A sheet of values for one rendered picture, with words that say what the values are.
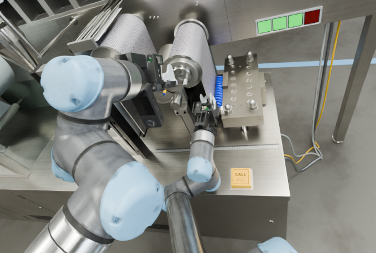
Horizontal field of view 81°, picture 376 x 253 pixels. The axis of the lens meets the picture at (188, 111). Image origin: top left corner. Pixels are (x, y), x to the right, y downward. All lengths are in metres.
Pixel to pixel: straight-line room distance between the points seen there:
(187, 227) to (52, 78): 0.45
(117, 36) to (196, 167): 0.54
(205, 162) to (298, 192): 1.26
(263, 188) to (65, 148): 0.68
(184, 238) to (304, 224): 1.28
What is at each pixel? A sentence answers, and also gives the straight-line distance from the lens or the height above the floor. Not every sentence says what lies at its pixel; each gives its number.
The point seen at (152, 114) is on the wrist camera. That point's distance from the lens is 0.50.
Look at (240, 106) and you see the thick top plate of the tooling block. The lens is 0.92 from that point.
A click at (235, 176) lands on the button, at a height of 0.92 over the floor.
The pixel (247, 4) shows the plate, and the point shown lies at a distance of 1.02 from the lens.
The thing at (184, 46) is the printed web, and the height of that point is 1.31.
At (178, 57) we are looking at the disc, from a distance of 0.76.
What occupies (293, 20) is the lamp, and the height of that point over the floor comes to 1.19.
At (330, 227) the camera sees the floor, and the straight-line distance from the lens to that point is 1.80.
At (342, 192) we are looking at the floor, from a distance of 1.90.
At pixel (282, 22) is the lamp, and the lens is 1.07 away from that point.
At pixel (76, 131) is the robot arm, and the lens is 0.36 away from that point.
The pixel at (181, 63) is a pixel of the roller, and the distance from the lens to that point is 0.76.
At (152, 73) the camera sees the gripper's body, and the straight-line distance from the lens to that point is 0.49.
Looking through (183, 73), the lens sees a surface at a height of 1.26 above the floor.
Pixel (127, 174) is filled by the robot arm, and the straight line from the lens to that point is 0.27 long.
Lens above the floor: 1.70
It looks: 44 degrees down
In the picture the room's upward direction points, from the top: 24 degrees counter-clockwise
